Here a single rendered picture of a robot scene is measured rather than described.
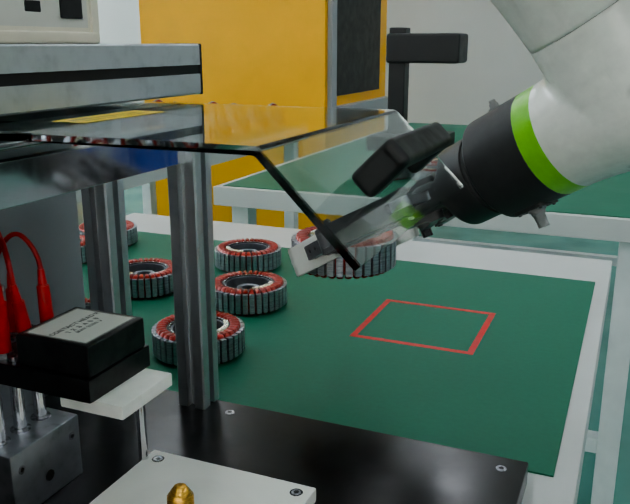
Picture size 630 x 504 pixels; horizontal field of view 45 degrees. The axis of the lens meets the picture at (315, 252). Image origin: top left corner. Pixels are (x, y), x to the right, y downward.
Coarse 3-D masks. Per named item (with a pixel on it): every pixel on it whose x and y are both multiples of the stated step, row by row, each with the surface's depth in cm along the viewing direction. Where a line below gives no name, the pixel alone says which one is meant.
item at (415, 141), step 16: (432, 128) 50; (384, 144) 43; (400, 144) 43; (416, 144) 45; (432, 144) 47; (448, 144) 51; (368, 160) 43; (384, 160) 43; (400, 160) 42; (416, 160) 44; (352, 176) 44; (368, 176) 43; (384, 176) 43; (368, 192) 44
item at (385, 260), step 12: (312, 228) 83; (300, 240) 79; (384, 252) 77; (324, 264) 76; (336, 264) 76; (372, 264) 77; (384, 264) 78; (324, 276) 77; (336, 276) 76; (348, 276) 76; (360, 276) 77; (372, 276) 78
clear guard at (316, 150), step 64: (0, 128) 46; (64, 128) 46; (128, 128) 46; (192, 128) 46; (256, 128) 46; (320, 128) 46; (384, 128) 55; (320, 192) 40; (384, 192) 46; (448, 192) 55
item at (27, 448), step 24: (48, 408) 63; (24, 432) 59; (48, 432) 59; (72, 432) 61; (0, 456) 56; (24, 456) 57; (48, 456) 59; (72, 456) 62; (0, 480) 56; (24, 480) 57; (48, 480) 59
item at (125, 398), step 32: (64, 320) 55; (96, 320) 55; (128, 320) 55; (32, 352) 52; (64, 352) 51; (96, 352) 51; (128, 352) 55; (32, 384) 53; (64, 384) 52; (96, 384) 52; (128, 384) 54; (160, 384) 55; (0, 416) 57
